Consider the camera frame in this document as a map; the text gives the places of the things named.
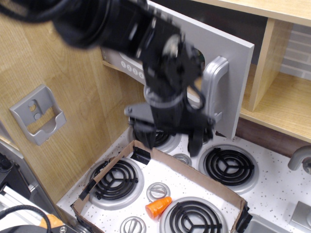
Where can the grey toy oven side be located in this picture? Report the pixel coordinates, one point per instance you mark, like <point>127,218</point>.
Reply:
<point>16,174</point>

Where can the brown cardboard barrier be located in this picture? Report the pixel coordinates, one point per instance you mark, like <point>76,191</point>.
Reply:
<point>137,148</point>

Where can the grey toy microwave door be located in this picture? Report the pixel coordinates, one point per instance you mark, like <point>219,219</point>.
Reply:
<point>193,74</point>

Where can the wooden toy kitchen shelf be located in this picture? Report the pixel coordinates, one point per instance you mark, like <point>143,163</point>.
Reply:
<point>252,35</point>

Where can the back left black burner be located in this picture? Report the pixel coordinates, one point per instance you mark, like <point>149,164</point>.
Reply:
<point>164,140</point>

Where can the silver stove knob front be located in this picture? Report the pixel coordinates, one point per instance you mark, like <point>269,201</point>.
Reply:
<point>133,224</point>

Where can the hanging orange spatula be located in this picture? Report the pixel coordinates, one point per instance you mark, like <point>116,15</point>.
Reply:
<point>219,134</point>

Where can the back right black burner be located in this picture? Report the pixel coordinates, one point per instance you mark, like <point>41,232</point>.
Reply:
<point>229,166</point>

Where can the orange toy carrot piece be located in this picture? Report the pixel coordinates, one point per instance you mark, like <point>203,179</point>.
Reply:
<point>157,207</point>

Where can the black burner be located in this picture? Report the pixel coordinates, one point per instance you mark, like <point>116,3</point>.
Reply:
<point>118,183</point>
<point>194,217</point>
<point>164,140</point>
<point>229,166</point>

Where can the silver stove knob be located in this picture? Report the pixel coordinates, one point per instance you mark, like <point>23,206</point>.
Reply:
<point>133,224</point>
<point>183,158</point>
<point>157,191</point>

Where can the grey wall phone holder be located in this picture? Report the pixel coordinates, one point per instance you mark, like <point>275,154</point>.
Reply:
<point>33,107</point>

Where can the grey toy faucet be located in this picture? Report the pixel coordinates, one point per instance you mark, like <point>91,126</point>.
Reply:
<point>301,156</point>

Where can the front left black burner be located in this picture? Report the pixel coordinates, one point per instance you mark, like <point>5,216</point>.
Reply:
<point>118,183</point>

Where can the grey toy sink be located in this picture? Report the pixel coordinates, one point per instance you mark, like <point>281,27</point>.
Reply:
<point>297,219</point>

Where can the silver stove knob middle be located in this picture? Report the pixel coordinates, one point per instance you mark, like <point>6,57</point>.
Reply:
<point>183,158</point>

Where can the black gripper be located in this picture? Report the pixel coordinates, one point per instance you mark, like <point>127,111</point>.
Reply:
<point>184,118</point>

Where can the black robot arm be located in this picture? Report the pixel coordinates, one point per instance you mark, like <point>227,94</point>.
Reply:
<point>133,28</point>

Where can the silver microwave door handle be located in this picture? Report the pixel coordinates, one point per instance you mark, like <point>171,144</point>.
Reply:
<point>212,74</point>

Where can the silver stove knob centre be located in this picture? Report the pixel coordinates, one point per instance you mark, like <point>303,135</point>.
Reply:
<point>157,191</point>

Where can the front right black burner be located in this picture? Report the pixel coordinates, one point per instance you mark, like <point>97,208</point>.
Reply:
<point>194,217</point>

